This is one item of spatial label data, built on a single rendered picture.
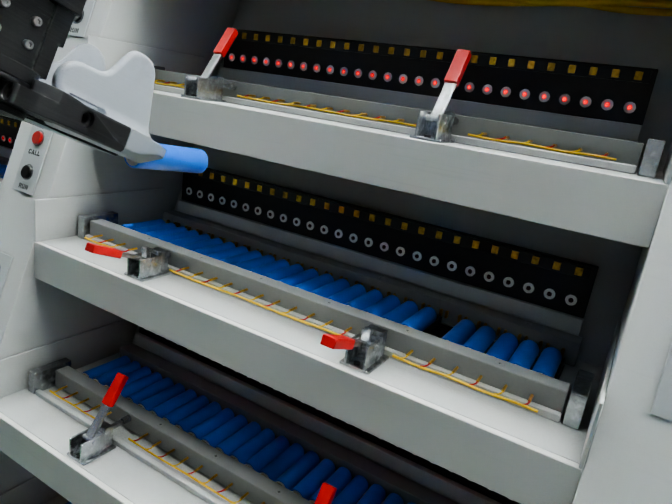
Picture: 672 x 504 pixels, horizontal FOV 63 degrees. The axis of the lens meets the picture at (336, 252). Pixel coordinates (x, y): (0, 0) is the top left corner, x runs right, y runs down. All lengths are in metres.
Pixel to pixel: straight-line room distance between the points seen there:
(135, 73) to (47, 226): 0.40
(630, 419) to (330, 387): 0.22
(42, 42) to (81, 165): 0.43
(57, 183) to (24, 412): 0.27
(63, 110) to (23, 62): 0.03
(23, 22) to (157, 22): 0.49
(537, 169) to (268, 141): 0.25
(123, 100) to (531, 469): 0.36
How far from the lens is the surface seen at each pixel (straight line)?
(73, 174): 0.74
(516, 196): 0.44
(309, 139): 0.51
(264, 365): 0.50
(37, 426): 0.72
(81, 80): 0.33
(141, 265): 0.60
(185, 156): 0.41
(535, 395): 0.47
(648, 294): 0.42
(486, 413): 0.44
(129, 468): 0.65
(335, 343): 0.40
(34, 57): 0.32
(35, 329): 0.77
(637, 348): 0.41
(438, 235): 0.60
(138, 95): 0.35
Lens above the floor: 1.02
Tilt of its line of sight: 1 degrees up
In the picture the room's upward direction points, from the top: 17 degrees clockwise
